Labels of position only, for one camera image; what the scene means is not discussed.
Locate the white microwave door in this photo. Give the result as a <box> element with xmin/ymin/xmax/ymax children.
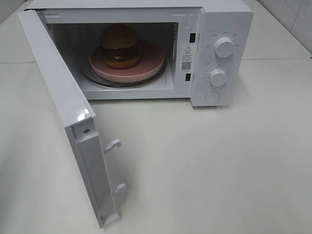
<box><xmin>18</xmin><ymin>10</ymin><xmax>126</xmax><ymax>228</ymax></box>

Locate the pink round plate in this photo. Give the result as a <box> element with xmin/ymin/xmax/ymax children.
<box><xmin>89</xmin><ymin>40</ymin><xmax>165</xmax><ymax>83</ymax></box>

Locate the white upper microwave knob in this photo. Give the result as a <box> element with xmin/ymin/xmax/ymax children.
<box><xmin>214</xmin><ymin>36</ymin><xmax>234</xmax><ymax>58</ymax></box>

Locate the glass microwave turntable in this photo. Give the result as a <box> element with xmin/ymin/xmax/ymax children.
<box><xmin>80</xmin><ymin>58</ymin><xmax>167</xmax><ymax>88</ymax></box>

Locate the white lower timer knob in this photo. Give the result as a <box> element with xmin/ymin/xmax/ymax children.
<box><xmin>209</xmin><ymin>68</ymin><xmax>227</xmax><ymax>87</ymax></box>

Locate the round white door release button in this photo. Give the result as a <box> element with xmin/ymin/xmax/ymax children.
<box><xmin>205</xmin><ymin>91</ymin><xmax>220</xmax><ymax>103</ymax></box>

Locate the burger with brown bun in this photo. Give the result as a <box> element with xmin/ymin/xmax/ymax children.
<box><xmin>100</xmin><ymin>23</ymin><xmax>141</xmax><ymax>69</ymax></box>

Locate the white warning label with QR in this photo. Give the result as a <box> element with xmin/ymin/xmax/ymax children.
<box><xmin>180</xmin><ymin>43</ymin><xmax>195</xmax><ymax>72</ymax></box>

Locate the white microwave oven body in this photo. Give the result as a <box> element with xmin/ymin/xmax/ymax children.
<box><xmin>24</xmin><ymin>0</ymin><xmax>253</xmax><ymax>106</ymax></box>

